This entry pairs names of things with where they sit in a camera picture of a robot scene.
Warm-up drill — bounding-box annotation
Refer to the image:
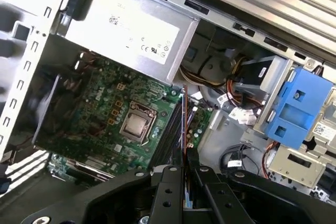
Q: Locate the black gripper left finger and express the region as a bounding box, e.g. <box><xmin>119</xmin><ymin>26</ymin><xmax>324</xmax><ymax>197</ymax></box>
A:
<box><xmin>22</xmin><ymin>147</ymin><xmax>186</xmax><ymax>224</ymax></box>

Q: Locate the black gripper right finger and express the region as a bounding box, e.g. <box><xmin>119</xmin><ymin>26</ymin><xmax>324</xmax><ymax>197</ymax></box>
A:
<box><xmin>186</xmin><ymin>148</ymin><xmax>336</xmax><ymax>224</ymax></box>

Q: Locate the black RAM stick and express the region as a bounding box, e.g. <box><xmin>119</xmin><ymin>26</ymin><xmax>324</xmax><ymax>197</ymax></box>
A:
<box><xmin>183</xmin><ymin>84</ymin><xmax>190</xmax><ymax>172</ymax></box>

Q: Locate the metal CPU socket cover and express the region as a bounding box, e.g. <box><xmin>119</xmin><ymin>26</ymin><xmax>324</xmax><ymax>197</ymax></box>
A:
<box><xmin>119</xmin><ymin>100</ymin><xmax>159</xmax><ymax>146</ymax></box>

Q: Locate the silver CPU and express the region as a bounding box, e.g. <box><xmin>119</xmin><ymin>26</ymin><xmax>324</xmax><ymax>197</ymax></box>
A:
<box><xmin>122</xmin><ymin>112</ymin><xmax>153</xmax><ymax>140</ymax></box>

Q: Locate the green motherboard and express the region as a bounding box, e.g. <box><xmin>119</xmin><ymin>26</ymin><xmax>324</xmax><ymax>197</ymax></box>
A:
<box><xmin>48</xmin><ymin>50</ymin><xmax>213</xmax><ymax>183</ymax></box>

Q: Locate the blue disk carrier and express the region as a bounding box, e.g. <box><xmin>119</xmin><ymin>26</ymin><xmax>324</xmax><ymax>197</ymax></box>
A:
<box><xmin>263</xmin><ymin>67</ymin><xmax>334</xmax><ymax>151</ymax></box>

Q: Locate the grey power supply unit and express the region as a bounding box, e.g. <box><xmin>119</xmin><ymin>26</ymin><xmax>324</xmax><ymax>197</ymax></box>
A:
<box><xmin>64</xmin><ymin>0</ymin><xmax>200</xmax><ymax>86</ymax></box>

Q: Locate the black open PC case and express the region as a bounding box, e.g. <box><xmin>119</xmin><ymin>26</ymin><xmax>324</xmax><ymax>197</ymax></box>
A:
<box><xmin>0</xmin><ymin>0</ymin><xmax>336</xmax><ymax>224</ymax></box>

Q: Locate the silver metal bracket plate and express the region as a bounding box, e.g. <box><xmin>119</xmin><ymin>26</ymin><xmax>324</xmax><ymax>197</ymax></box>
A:
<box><xmin>265</xmin><ymin>144</ymin><xmax>331</xmax><ymax>187</ymax></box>

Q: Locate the power supply wire bundle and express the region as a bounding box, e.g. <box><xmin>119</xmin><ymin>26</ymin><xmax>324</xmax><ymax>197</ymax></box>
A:
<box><xmin>179</xmin><ymin>56</ymin><xmax>249</xmax><ymax>88</ymax></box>

